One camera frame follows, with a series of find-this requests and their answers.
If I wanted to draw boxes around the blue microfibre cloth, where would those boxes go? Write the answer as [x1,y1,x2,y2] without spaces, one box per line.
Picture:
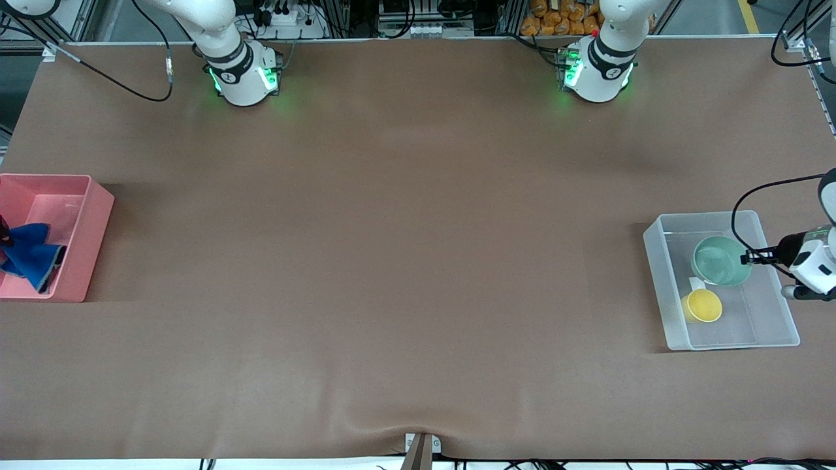
[0,223,66,293]

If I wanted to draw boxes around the mint green bowl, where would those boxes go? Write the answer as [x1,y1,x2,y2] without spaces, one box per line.
[692,236,753,287]

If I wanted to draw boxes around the yellow cup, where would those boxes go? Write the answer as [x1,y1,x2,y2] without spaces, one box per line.
[681,289,724,324]

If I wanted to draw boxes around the clear plastic bin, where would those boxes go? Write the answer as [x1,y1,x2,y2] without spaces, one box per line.
[643,210,801,352]

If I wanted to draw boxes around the pink plastic bin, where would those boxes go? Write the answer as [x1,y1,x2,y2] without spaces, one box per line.
[0,173,115,303]

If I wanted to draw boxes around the orange snack packets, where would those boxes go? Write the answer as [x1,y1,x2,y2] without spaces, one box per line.
[521,0,656,37]

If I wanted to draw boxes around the white power strip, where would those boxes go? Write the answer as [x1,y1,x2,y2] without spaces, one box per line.
[251,0,327,40]

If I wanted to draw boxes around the brown table cover mat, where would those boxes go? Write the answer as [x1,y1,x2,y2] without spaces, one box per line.
[0,36,836,461]

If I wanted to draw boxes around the black equipment with white connectors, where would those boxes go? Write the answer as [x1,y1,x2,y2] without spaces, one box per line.
[378,0,475,39]

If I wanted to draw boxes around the aluminium frame profile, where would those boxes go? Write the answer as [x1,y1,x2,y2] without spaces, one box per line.
[780,26,836,138]
[39,0,99,63]

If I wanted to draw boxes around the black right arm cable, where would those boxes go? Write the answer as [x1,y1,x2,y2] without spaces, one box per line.
[0,0,174,103]

